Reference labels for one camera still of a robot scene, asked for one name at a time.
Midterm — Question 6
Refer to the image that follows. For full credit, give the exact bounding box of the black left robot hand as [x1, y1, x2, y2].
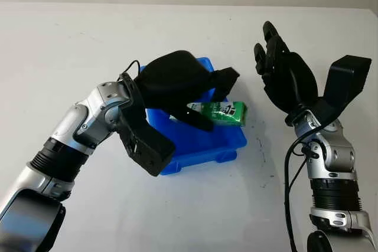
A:
[132, 50, 239, 132]

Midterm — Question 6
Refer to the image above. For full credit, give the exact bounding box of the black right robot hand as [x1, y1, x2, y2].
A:
[253, 21, 321, 114]

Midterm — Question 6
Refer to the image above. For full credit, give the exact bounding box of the green toothpaste box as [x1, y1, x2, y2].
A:
[186, 100, 247, 128]

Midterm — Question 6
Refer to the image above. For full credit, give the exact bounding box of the blue plastic tray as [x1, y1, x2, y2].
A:
[140, 56, 249, 178]

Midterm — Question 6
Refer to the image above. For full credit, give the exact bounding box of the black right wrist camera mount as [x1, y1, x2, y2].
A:
[312, 55, 372, 129]

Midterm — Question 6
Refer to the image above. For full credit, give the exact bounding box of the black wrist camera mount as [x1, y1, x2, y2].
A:
[312, 55, 372, 129]
[116, 98, 177, 178]

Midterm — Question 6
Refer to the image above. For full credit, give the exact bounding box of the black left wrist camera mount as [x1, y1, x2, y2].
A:
[116, 98, 177, 178]

